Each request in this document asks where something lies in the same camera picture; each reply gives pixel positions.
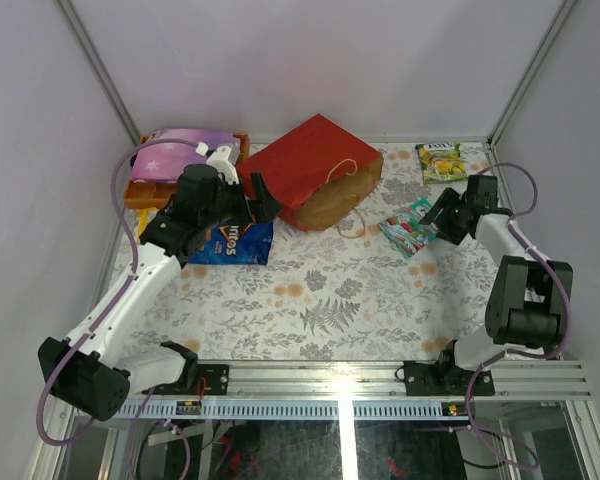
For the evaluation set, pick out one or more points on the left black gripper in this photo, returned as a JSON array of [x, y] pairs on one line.
[[247, 203]]

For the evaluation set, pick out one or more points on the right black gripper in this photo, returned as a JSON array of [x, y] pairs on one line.
[[446, 200]]

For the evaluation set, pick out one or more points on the green yellow candy packet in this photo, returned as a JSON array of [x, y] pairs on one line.
[[441, 162]]

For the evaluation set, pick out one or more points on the blue Doritos chip bag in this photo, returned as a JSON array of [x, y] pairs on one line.
[[235, 245]]

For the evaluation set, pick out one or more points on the teal snack packet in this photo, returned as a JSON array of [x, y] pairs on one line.
[[405, 231]]

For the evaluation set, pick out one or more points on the red paper bag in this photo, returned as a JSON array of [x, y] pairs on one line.
[[318, 172]]

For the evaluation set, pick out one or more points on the yellow snack packet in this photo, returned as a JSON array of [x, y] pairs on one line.
[[144, 216]]

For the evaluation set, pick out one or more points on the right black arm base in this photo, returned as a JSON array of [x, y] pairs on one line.
[[432, 379]]

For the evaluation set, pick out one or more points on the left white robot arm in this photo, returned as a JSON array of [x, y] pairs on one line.
[[86, 369]]

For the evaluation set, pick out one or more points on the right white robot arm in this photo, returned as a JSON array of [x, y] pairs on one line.
[[528, 312]]

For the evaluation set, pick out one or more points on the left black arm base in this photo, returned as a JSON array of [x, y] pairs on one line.
[[208, 380]]

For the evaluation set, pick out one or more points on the purple star cloth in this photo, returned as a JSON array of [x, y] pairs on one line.
[[164, 163]]

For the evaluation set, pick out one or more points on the wooden compartment tray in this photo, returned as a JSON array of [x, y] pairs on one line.
[[143, 195]]

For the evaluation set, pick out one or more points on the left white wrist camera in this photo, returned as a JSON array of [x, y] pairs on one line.
[[223, 159]]

